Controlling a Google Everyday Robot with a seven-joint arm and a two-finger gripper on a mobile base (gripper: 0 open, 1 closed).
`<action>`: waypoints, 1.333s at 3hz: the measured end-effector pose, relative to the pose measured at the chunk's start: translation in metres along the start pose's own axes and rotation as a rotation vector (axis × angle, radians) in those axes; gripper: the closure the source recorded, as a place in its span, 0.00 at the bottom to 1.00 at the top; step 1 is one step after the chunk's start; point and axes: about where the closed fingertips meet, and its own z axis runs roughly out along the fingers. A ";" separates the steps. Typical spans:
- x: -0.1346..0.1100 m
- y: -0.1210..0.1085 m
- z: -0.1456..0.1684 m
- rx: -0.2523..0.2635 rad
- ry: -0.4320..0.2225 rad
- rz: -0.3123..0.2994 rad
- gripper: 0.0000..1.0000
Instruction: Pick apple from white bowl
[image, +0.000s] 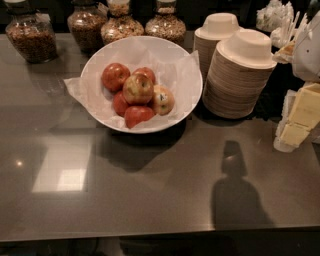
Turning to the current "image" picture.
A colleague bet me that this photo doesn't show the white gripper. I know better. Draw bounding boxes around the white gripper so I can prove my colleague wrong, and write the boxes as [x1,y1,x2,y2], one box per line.
[272,11,320,153]

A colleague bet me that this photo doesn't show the yellow-red apple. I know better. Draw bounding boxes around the yellow-red apple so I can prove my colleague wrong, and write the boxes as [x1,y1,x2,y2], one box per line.
[122,74,154,105]

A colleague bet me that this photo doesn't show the white ceramic bowl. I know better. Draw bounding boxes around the white ceramic bowl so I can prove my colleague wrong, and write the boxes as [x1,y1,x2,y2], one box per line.
[80,35,204,135]

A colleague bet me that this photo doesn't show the yellow apple with sticker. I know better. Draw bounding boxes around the yellow apple with sticker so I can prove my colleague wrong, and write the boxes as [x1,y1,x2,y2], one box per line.
[149,85,175,116]

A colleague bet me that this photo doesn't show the red apple back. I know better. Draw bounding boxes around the red apple back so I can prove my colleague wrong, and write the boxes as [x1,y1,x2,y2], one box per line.
[134,67,156,84]

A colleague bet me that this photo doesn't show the red apple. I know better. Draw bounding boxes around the red apple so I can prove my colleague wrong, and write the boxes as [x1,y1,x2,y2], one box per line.
[134,67,156,84]
[112,91,129,117]
[124,106,154,129]
[101,63,130,93]

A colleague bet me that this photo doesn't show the red apple front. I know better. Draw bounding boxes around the red apple front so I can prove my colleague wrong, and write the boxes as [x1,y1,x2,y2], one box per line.
[124,106,154,129]

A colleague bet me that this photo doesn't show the red apple lower left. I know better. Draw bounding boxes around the red apple lower left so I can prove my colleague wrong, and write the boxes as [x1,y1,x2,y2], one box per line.
[112,91,129,117]

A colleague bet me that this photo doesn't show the red apple far left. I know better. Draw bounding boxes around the red apple far left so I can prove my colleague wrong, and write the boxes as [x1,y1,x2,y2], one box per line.
[101,63,130,93]

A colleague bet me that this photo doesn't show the white plastic cutlery bundle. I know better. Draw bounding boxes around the white plastic cutlery bundle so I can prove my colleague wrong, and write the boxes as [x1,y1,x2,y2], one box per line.
[256,0,308,48]

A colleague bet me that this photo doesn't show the front stack paper bowls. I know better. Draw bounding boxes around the front stack paper bowls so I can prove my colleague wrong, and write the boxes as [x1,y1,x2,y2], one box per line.
[202,29,277,119]

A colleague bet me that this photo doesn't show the stack paper bowls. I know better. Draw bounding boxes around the stack paper bowls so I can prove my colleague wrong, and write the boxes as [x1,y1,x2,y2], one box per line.
[202,29,277,119]
[193,13,241,80]

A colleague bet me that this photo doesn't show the back stack paper bowls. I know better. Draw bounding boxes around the back stack paper bowls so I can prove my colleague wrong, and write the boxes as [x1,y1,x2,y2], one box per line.
[193,13,241,80]

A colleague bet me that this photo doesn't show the white paper liner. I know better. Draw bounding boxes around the white paper liner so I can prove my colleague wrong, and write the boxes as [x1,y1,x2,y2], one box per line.
[63,36,203,132]

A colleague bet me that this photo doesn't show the glass cereal jar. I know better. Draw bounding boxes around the glass cereal jar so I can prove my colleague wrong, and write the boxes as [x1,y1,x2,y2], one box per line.
[2,0,57,63]
[101,0,144,44]
[145,0,186,44]
[67,0,107,53]

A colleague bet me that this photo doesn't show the glass cereal jar far left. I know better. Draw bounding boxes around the glass cereal jar far left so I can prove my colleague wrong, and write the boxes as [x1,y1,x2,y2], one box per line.
[2,0,57,63]

